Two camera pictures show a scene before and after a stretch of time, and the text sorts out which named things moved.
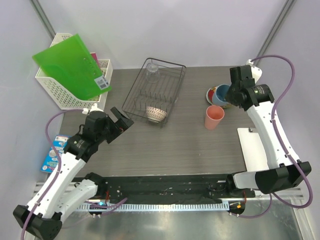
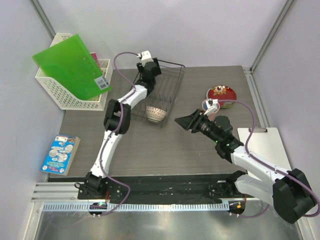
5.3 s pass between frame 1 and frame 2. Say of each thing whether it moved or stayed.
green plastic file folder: stayed
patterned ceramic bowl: stayed
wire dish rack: stayed
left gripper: moved
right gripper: moved
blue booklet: stayed
